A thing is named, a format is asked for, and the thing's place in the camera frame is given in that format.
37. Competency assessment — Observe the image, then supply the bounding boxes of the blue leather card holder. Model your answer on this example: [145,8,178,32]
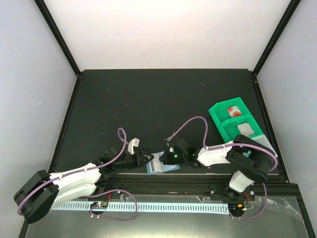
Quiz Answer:
[146,152,180,175]

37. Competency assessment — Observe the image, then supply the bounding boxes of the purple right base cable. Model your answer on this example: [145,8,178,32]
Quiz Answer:
[228,182,268,221]

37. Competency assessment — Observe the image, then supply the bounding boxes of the black frame post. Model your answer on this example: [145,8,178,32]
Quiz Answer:
[34,0,81,77]
[253,0,301,76]

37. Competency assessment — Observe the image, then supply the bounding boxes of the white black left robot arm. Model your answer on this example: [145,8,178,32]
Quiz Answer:
[13,149,154,224]

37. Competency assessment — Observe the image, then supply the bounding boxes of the black left side rail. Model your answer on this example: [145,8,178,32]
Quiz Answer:
[18,73,82,238]

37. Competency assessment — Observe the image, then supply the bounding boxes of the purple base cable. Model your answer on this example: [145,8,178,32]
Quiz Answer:
[86,188,139,221]
[228,182,268,221]

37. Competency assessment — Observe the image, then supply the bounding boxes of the black aluminium front rail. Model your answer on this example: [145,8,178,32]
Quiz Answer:
[93,174,302,199]

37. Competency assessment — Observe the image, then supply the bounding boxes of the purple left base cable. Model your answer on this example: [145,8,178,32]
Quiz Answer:
[86,188,139,221]

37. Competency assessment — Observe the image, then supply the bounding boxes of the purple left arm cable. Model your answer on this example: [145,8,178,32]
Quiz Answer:
[16,127,129,216]

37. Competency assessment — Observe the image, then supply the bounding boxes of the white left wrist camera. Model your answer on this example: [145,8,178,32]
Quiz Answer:
[128,138,140,155]

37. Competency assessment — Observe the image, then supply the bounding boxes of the left controller circuit board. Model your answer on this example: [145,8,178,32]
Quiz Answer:
[90,201,108,209]

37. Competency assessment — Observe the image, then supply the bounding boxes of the black rear right frame post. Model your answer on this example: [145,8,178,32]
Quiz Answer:
[253,0,301,76]

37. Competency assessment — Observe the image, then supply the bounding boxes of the black right side rail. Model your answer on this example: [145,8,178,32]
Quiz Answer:
[252,72,290,183]

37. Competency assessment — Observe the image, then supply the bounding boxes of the controller circuit board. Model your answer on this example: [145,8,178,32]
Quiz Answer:
[90,201,108,209]
[228,203,254,212]

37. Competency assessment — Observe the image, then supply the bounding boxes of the right controller circuit board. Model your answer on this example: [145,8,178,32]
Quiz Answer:
[228,203,254,212]

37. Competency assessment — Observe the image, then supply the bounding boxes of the green divided storage bin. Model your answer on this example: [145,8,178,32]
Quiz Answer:
[208,97,274,151]

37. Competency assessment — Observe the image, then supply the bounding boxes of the light blue slotted cable duct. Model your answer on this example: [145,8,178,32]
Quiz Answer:
[53,201,229,215]

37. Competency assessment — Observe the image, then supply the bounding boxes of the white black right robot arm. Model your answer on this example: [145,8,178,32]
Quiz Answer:
[158,134,278,202]

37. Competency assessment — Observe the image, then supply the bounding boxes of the black rear left frame post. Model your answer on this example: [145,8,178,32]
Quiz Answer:
[34,0,81,77]

